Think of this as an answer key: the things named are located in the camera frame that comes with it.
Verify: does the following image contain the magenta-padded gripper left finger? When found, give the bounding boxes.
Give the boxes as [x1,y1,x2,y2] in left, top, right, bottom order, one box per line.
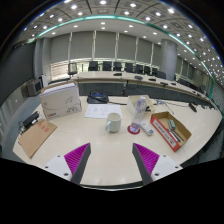
[40,142,92,186]

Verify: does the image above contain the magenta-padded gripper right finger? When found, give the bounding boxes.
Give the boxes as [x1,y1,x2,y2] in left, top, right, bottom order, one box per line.
[131,142,184,186]

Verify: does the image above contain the clear plastic water bottle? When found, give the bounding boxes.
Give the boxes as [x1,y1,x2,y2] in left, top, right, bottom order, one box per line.
[128,95,148,134]

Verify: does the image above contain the white remote control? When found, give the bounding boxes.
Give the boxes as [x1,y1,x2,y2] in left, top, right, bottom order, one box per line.
[139,121,155,137]

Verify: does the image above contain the open brown box, red side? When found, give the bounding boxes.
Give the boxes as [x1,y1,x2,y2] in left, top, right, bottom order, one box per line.
[149,111,193,153]

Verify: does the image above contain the flat round red coaster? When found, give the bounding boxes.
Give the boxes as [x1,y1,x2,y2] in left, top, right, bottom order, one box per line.
[126,124,142,136]

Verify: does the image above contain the green board eraser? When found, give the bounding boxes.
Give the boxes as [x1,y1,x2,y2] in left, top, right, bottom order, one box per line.
[167,118,177,131]

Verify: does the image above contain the flat brown cardboard sheet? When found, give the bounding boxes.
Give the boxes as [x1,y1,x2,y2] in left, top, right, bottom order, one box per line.
[18,118,58,159]

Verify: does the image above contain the white ceramic mug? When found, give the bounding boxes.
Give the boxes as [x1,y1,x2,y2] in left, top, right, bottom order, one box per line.
[105,112,123,134]

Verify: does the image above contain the white printed paper sheet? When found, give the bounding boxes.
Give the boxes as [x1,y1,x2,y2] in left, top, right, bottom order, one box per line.
[83,103,123,120]

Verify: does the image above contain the open beige cardboard box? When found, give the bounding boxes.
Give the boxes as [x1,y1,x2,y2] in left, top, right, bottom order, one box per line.
[126,94,157,116]

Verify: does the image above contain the large white printed cardboard box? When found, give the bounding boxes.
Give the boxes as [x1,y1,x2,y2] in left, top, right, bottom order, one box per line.
[39,80,83,121]

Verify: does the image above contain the black desk phone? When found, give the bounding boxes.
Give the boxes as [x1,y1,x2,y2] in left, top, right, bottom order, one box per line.
[86,91,110,105]

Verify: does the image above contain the grey box monitor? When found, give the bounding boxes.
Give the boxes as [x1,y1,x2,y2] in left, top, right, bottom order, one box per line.
[21,79,44,98]

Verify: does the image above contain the long curved conference desk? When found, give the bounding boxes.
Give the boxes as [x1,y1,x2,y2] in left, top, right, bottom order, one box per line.
[49,70,218,108]

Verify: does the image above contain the row of black office chairs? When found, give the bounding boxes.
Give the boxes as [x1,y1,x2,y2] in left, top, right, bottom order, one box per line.
[67,60,201,91]

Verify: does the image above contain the round ceiling lights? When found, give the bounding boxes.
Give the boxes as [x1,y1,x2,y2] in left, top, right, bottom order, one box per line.
[23,0,224,81]

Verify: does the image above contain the black power strip with cables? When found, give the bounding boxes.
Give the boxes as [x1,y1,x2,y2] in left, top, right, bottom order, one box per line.
[18,110,41,132]

